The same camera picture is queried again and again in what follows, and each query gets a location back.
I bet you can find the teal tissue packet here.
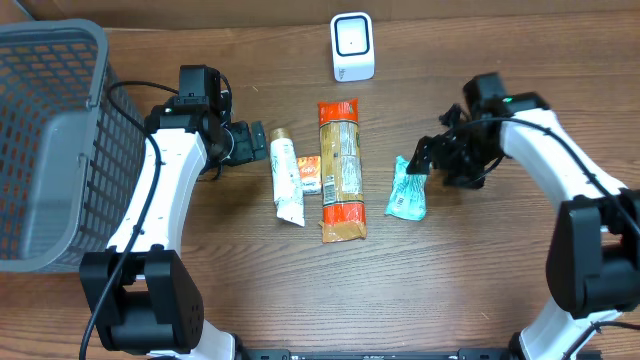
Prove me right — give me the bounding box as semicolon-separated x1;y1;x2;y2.
385;156;428;221

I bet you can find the white tube gold cap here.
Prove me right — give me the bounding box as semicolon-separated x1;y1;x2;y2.
270;128;305;227

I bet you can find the small orange carton box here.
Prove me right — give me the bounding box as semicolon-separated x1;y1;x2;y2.
297;156;322;195

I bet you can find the orange spaghetti packet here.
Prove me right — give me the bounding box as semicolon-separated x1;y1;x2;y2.
318;98;367;243

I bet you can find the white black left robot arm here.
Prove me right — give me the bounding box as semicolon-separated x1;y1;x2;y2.
78;90;266;359

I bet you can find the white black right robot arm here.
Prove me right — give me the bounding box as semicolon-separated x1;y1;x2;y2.
407;72;639;360

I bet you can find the white barcode scanner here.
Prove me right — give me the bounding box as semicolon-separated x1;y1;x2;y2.
329;12;375;82

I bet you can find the grey plastic mesh basket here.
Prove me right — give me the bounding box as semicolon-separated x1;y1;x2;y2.
1;19;145;272

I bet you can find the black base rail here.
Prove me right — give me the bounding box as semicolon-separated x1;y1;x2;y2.
234;348;517;360

